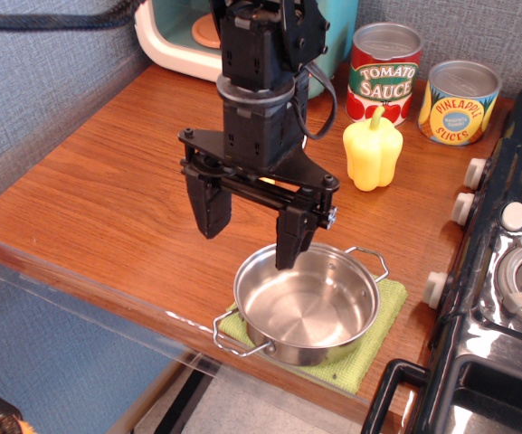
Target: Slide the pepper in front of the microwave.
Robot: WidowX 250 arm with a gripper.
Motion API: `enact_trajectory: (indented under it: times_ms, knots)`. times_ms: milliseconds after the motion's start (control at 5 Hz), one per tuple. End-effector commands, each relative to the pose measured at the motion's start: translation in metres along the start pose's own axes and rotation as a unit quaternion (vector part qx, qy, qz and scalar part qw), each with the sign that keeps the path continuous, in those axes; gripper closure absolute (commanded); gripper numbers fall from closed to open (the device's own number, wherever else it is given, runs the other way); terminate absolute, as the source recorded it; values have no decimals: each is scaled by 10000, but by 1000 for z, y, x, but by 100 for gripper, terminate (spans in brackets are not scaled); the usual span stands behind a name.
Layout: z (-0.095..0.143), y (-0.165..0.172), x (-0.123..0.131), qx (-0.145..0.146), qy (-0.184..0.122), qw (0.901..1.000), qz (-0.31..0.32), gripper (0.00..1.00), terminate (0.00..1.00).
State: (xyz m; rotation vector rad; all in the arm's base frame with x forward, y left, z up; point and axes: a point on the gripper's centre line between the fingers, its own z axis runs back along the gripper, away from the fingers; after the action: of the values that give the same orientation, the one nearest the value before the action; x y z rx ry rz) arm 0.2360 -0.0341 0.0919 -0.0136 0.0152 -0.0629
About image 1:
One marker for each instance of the white stove knob middle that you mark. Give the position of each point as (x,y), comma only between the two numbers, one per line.
(461,209)

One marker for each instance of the white stove knob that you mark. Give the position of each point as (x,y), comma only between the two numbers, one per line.
(434,286)
(461,209)
(474,172)

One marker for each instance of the pineapple slices can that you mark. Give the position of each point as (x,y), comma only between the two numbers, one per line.
(458,102)

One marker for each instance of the orange microwave plate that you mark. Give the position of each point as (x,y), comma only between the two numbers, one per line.
(204,32)

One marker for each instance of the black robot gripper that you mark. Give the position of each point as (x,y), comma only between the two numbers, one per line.
(259,154)

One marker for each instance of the white stove knob bottom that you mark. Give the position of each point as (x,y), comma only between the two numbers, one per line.
(434,286)

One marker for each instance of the white stove knob top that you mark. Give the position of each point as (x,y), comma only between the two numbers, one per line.
(474,172)

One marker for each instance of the yellow toy capsicum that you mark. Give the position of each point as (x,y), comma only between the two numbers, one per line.
(372,148)

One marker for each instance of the black toy stove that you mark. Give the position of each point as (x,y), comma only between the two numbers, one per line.
(473,382)

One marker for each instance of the stainless steel pot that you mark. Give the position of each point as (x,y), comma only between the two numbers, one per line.
(314,313)

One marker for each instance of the tomato sauce can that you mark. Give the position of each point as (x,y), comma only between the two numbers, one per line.
(383,69)

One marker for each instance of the green cloth mat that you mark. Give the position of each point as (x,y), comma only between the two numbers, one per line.
(348,373)

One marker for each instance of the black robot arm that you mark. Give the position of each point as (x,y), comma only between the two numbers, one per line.
(269,53)

